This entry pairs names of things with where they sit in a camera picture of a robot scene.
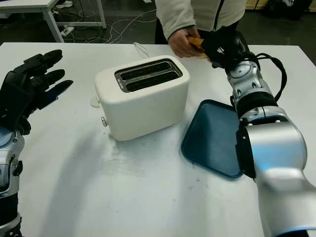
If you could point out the person's right hand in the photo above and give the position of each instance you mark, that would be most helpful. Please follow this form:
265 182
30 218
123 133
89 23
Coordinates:
182 44

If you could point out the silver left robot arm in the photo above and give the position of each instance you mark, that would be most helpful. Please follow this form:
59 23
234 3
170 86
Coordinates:
10 160

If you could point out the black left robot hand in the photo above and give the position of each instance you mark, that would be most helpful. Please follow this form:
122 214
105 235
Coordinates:
32 71

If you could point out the black bag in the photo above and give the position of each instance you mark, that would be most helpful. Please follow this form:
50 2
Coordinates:
284 10

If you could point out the white power strip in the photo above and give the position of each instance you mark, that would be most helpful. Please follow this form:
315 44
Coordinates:
67 30

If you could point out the person's right forearm cream sleeve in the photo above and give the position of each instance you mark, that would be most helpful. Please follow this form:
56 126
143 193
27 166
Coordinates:
175 17

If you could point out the person in cream jacket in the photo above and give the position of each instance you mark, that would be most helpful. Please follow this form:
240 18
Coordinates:
207 12

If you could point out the cream white toaster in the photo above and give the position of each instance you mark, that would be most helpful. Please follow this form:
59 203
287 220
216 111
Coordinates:
148 108

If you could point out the dark blue plastic tray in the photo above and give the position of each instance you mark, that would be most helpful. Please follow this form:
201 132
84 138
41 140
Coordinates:
212 138

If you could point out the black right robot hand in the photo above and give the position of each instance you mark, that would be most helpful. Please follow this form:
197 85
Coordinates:
219 49

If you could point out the brown toast slice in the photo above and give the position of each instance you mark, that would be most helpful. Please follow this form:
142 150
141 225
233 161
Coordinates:
196 42

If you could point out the white metal frame table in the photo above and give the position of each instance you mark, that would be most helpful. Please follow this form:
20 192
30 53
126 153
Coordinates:
50 22

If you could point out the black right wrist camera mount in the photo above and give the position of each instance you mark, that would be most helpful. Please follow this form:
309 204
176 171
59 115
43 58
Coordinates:
242 42

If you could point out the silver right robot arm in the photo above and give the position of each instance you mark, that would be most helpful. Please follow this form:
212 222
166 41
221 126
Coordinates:
274 148

